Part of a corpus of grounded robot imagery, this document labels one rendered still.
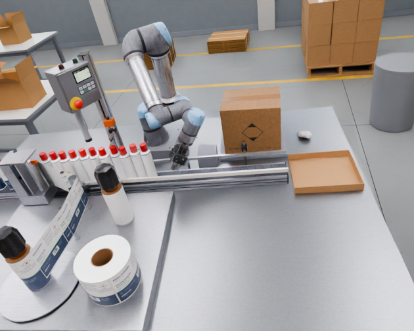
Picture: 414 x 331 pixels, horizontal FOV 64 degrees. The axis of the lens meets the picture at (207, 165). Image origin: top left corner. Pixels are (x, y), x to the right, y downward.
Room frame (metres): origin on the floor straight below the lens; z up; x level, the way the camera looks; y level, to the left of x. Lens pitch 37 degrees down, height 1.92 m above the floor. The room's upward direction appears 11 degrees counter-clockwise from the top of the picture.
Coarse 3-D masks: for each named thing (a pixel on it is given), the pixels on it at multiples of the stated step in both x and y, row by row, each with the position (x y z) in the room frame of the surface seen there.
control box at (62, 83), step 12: (84, 60) 1.51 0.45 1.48; (48, 72) 1.44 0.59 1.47; (60, 72) 1.42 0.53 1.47; (60, 84) 1.40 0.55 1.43; (72, 84) 1.43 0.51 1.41; (96, 84) 1.51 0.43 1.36; (60, 96) 1.42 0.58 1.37; (72, 96) 1.42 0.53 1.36; (84, 96) 1.45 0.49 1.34; (96, 96) 1.49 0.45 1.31; (72, 108) 1.40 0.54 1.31
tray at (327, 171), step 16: (288, 160) 1.35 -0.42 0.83; (304, 160) 1.32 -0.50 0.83; (320, 160) 1.30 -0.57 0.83; (336, 160) 1.28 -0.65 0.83; (352, 160) 1.22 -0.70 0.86; (304, 176) 1.21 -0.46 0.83; (320, 176) 1.18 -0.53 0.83; (336, 176) 1.16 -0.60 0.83; (352, 176) 1.14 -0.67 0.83; (304, 192) 1.09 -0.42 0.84
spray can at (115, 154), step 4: (112, 148) 1.38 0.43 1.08; (116, 148) 1.39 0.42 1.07; (112, 152) 1.38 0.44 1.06; (116, 152) 1.38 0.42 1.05; (112, 156) 1.37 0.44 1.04; (116, 156) 1.37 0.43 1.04; (112, 160) 1.38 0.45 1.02; (116, 160) 1.37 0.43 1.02; (120, 160) 1.37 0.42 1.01; (116, 164) 1.37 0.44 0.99; (120, 164) 1.37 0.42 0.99; (116, 168) 1.37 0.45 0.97; (120, 168) 1.37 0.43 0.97; (120, 172) 1.37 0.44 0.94; (124, 172) 1.37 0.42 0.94; (120, 176) 1.37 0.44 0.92; (124, 176) 1.37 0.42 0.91
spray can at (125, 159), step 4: (120, 148) 1.36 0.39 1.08; (124, 148) 1.36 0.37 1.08; (120, 152) 1.35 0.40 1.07; (124, 152) 1.35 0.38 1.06; (128, 152) 1.38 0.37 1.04; (120, 156) 1.35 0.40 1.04; (124, 156) 1.35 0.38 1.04; (128, 156) 1.35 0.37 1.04; (124, 160) 1.34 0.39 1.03; (128, 160) 1.35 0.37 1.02; (124, 164) 1.34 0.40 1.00; (128, 164) 1.34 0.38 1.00; (132, 164) 1.36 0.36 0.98; (124, 168) 1.35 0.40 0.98; (128, 168) 1.34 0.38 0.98; (132, 168) 1.35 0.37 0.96; (128, 172) 1.34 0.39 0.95; (132, 172) 1.35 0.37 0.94; (128, 176) 1.35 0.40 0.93; (132, 176) 1.34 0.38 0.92; (136, 176) 1.36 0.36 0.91
